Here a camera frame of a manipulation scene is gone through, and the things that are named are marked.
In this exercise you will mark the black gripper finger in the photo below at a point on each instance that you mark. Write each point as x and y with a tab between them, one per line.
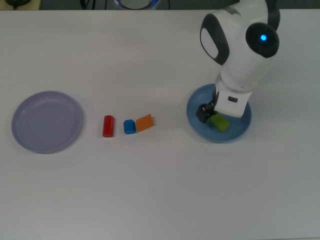
205	113

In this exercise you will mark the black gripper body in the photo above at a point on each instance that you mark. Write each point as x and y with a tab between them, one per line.
215	98

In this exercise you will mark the green rectangular block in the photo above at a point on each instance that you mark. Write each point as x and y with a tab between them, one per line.
220	123

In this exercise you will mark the orange rectangular block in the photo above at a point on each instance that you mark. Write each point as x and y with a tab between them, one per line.
145	123

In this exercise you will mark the blue small block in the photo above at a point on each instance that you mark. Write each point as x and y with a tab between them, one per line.
129	127

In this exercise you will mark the red cylinder block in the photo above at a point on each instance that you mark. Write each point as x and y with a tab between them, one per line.
108	126

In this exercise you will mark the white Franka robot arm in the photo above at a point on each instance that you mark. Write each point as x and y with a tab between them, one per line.
240	57

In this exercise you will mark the blue round plate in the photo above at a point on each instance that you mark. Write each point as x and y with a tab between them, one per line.
197	120

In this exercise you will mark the purple round plate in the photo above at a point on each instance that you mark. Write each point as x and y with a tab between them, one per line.
47	122

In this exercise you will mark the black dome-shaped object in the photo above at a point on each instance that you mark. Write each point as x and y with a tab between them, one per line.
17	2

